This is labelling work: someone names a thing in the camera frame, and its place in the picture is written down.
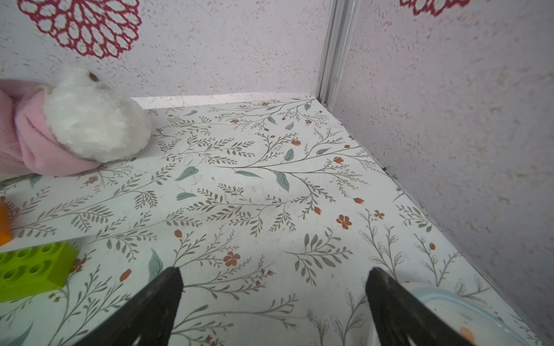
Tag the orange lego brick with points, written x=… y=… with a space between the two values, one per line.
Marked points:
x=5 y=227

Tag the white pink plush toy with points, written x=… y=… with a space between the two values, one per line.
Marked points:
x=68 y=128

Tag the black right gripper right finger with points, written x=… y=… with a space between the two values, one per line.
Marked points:
x=401 y=319

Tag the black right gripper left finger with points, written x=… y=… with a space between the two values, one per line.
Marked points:
x=147 y=319

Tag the lime green lego brick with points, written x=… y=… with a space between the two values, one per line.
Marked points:
x=36 y=270

